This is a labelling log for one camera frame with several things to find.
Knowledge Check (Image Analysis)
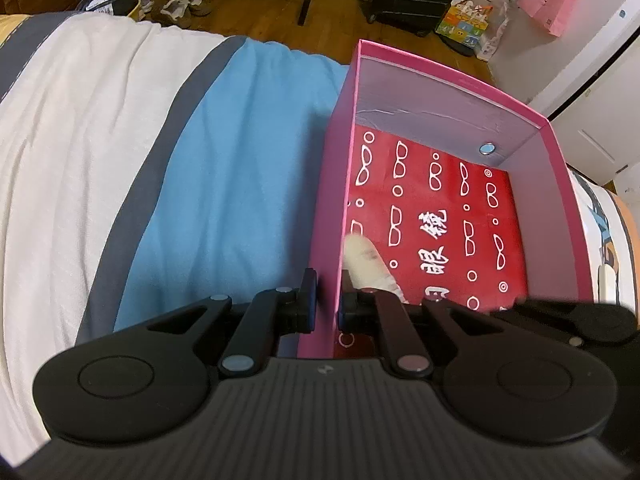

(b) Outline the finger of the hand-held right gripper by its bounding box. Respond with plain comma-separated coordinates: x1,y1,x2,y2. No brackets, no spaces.
492,299,639,348

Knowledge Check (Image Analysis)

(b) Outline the patterned bed cloth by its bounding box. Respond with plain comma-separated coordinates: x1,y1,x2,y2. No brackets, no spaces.
567,167,640,311

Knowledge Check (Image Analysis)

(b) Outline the white plastic bag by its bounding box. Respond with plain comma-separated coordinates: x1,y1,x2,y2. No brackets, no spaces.
477,0,517,62

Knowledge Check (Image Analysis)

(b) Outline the pair of worn shoes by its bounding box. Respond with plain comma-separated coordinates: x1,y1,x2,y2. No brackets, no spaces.
161,0,214,29

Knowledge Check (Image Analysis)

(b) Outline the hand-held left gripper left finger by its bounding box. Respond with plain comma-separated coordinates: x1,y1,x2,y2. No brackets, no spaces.
142,268,319,380

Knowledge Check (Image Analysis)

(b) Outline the plain cream remote control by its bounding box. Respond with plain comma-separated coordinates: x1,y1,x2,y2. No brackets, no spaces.
344,233,407,306

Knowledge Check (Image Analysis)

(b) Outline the striped blanket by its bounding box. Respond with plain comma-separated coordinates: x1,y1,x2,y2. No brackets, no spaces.
0,10,352,466

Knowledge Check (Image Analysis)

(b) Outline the white door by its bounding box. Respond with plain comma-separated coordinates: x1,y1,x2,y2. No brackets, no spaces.
537,0,640,188

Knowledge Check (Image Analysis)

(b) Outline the red printed paper bag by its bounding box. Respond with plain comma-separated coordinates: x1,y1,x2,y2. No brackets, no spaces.
336,127,530,361

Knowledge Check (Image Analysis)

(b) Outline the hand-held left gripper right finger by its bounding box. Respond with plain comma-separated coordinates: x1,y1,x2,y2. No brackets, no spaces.
338,287,506,380

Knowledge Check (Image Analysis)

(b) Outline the colourful printed carton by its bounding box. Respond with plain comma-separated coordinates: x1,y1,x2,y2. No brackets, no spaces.
436,2,494,49

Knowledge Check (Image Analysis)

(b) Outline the pink cardboard box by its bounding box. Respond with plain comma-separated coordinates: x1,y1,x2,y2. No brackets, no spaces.
295,38,596,361

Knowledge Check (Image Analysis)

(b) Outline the pink paper bag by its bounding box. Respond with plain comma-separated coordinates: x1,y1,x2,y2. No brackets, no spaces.
516,0,582,37

